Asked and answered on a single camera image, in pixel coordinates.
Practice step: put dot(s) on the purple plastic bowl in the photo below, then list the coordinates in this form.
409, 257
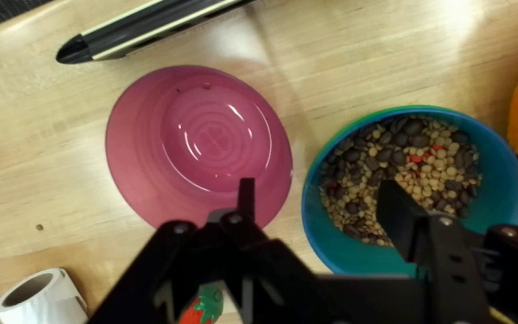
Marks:
152, 154

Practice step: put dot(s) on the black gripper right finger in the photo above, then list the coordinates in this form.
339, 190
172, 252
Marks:
451, 270

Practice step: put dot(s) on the teal blue plastic bowl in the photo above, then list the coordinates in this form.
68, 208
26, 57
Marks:
499, 198

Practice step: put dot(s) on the white paper roll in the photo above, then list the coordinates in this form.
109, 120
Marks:
50, 306

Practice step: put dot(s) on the small toy strawberry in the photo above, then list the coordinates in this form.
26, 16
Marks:
202, 307

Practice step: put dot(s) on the mixed beans and grains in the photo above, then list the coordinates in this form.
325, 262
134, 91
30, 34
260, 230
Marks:
427, 162

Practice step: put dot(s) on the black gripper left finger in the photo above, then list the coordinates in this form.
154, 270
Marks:
211, 262

